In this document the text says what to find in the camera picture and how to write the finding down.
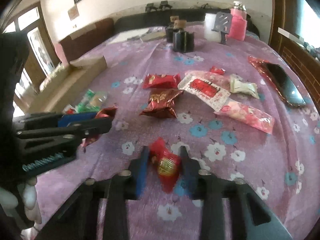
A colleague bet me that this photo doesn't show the small red candy packet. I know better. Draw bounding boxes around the small red candy packet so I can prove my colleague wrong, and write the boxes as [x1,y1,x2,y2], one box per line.
[149,137,181,193]

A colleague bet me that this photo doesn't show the dark red foil packet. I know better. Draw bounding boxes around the dark red foil packet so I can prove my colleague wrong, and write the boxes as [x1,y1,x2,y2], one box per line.
[82,105,118,152]

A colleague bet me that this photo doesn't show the clear green cookie packet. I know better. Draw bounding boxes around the clear green cookie packet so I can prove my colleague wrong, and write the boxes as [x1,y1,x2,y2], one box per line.
[75,89,107,113]

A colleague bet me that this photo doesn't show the dark red foil snack bag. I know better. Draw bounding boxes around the dark red foil snack bag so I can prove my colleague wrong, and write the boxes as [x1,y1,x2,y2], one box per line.
[140,88,183,119]

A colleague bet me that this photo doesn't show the white red-label snack packet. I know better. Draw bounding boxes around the white red-label snack packet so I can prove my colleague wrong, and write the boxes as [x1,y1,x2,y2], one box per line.
[177,70,231,112]

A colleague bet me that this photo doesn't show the pink long snack packet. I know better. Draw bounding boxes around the pink long snack packet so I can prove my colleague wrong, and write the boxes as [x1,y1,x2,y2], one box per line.
[215,99,275,134]

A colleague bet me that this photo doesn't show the red rectangular snack packet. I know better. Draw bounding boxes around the red rectangular snack packet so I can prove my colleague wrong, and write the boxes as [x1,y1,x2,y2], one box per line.
[143,74,181,89]

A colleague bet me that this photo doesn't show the white cream snack packet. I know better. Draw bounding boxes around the white cream snack packet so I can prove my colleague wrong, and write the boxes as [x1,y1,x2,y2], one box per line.
[229,75,259,99]

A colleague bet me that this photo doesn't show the tiny red candy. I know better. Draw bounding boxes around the tiny red candy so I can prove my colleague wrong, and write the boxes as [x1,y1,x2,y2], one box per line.
[210,66,226,75]

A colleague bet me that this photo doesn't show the left hand white glove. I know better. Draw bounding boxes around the left hand white glove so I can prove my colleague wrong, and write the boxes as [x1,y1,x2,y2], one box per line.
[1,177,42,239]

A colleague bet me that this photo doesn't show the cardboard tray box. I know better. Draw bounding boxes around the cardboard tray box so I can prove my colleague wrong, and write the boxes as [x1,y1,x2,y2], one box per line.
[27,56,107,114]

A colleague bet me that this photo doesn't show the wooden glass door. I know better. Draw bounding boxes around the wooden glass door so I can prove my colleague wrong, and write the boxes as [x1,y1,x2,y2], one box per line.
[4,2,60,99]

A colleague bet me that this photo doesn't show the purple floral tablecloth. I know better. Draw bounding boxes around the purple floral tablecloth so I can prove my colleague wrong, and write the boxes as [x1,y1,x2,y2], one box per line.
[36,25,319,239]

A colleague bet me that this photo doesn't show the brown armchair sofa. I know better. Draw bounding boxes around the brown armchair sofa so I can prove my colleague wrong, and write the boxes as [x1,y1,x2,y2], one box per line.
[54,18,114,65]

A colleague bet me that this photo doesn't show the white paper sheet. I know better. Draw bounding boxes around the white paper sheet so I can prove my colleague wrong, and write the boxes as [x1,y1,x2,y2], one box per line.
[117,28,149,42]

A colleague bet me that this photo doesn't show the red foil wrapper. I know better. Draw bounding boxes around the red foil wrapper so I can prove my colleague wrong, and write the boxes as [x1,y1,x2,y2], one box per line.
[248,56,293,107]

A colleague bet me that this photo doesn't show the black smartphone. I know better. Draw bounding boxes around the black smartphone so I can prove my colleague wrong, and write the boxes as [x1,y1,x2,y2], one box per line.
[265,63,306,107]

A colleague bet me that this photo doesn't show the black slotted holder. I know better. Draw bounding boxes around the black slotted holder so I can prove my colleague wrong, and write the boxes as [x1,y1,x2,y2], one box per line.
[173,30,195,53]

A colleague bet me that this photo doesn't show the black sofa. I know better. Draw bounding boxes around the black sofa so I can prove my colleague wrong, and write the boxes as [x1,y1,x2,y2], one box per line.
[113,8,261,38]

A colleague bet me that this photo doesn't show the black clamps on sofa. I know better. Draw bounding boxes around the black clamps on sofa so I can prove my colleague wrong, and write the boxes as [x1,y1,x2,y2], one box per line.
[145,0,172,12]

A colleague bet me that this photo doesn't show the pink wrapped bottle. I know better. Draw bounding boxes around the pink wrapped bottle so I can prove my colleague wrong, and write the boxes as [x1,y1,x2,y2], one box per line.
[227,1,247,41]

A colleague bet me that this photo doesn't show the white cup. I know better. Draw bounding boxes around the white cup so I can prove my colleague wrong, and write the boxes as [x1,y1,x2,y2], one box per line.
[204,13,221,43]

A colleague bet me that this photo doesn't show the wooden cabinet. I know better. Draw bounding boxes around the wooden cabinet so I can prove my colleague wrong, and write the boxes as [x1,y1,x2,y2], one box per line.
[268,0,319,109]

